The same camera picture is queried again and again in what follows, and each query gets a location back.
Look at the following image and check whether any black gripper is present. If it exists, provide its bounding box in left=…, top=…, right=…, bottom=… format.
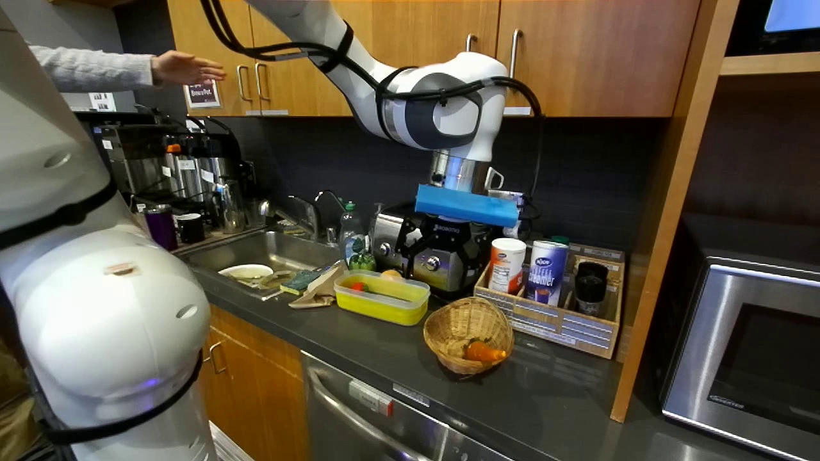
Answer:
left=396, top=215, right=491, bottom=295

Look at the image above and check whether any orange carrot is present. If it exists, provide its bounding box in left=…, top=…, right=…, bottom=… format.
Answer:
left=461, top=337, right=511, bottom=368

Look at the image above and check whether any grey sleeved forearm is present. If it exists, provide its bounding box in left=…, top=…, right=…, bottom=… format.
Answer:
left=27, top=40, right=162, bottom=94

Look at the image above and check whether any yellow lunchbox with clear lid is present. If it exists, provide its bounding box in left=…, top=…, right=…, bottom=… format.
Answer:
left=329, top=269, right=433, bottom=331

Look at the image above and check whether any bare human hand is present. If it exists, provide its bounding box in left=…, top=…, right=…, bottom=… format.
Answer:
left=150, top=48, right=231, bottom=89

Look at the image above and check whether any silver toaster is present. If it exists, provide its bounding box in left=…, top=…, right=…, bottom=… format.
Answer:
left=365, top=201, right=496, bottom=297

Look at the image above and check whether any wicker basket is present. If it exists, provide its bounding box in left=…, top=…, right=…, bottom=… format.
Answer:
left=420, top=295, right=516, bottom=379

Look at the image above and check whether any white can red label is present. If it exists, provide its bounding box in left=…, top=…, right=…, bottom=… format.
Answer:
left=486, top=235, right=529, bottom=297

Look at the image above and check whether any clear bottle green cap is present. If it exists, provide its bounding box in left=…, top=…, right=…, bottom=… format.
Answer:
left=338, top=198, right=363, bottom=262

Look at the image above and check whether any blue white carton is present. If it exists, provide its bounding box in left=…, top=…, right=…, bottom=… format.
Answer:
left=525, top=239, right=572, bottom=309

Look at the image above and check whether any wooden crate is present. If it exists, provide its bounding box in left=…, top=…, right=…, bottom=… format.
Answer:
left=470, top=240, right=628, bottom=363

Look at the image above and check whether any yellow green sponge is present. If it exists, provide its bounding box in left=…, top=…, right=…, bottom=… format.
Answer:
left=278, top=267, right=326, bottom=299

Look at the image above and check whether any chrome kitchen faucet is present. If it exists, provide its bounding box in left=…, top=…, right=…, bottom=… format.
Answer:
left=268, top=187, right=345, bottom=251

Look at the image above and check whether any black jar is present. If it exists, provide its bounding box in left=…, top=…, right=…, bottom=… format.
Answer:
left=568, top=258, right=614, bottom=319

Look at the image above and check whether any stainless steel dishwasher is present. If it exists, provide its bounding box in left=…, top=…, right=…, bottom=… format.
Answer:
left=297, top=346, right=516, bottom=461

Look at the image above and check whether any stainless steel sink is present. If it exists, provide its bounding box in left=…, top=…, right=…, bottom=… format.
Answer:
left=172, top=226, right=345, bottom=301

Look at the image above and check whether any white plate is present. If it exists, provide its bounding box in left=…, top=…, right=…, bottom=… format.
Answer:
left=214, top=262, right=278, bottom=286

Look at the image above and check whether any glass pitcher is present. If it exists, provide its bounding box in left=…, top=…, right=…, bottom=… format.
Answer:
left=209, top=177, right=249, bottom=239

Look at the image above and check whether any wooden lower cabinet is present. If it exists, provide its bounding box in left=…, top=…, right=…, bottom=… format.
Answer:
left=191, top=304, right=313, bottom=461

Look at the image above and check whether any wooden upper cabinet door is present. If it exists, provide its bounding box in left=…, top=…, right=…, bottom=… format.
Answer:
left=496, top=0, right=704, bottom=119
left=350, top=0, right=502, bottom=119
left=250, top=0, right=359, bottom=119
left=164, top=0, right=256, bottom=119

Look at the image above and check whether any black mug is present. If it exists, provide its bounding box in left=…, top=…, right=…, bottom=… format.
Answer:
left=172, top=209, right=209, bottom=249

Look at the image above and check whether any wooden shelf unit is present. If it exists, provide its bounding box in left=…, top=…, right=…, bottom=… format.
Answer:
left=607, top=0, right=820, bottom=428

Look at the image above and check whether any purple cup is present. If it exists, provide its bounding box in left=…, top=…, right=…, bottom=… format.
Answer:
left=142, top=201, right=180, bottom=253

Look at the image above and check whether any black coffee machine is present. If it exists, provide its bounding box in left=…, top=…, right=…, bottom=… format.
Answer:
left=90, top=113, right=259, bottom=240

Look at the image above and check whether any purple white sign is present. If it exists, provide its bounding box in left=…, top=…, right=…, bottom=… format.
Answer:
left=181, top=80, right=224, bottom=113

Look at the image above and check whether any stainless steel microwave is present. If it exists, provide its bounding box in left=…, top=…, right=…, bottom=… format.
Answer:
left=659, top=209, right=820, bottom=461

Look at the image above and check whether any black screen appliance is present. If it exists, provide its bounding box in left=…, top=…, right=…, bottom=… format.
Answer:
left=724, top=0, right=820, bottom=55

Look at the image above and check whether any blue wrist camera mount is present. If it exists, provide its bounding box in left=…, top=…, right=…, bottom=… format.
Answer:
left=413, top=181, right=523, bottom=230

